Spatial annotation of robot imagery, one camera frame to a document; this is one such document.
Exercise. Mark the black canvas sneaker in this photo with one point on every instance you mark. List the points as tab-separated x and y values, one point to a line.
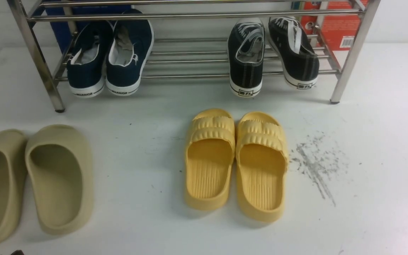
245	49
289	41

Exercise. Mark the right navy canvas shoe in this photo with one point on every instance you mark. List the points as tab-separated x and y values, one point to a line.
129	51

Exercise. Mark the navy canvas shoe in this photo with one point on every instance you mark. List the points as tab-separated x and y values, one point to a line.
129	51
85	65

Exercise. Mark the left navy canvas shoe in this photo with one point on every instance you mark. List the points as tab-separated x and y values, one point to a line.
85	65

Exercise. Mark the stainless steel shoe rack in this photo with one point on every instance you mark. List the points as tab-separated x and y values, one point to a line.
27	20

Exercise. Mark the blue box behind rack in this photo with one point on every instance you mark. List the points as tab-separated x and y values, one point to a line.
61	29

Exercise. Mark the left yellow rubber slipper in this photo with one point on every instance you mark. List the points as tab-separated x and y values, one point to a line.
209	156

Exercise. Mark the yellow rubber slipper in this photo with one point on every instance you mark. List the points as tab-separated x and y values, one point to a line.
262	159
209	156

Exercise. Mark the right yellow rubber slipper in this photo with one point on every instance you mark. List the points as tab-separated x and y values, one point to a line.
262	159

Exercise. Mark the right beige foam slide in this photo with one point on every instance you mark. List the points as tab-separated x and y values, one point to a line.
59	161

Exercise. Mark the beige foam slide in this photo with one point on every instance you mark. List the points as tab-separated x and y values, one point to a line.
59	161
13	174

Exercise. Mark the red cardboard box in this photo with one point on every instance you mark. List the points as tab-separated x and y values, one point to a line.
339	31

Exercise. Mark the left beige foam slide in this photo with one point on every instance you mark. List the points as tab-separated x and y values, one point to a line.
13	174

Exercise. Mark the dark object bottom edge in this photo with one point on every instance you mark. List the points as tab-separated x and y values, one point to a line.
17	252

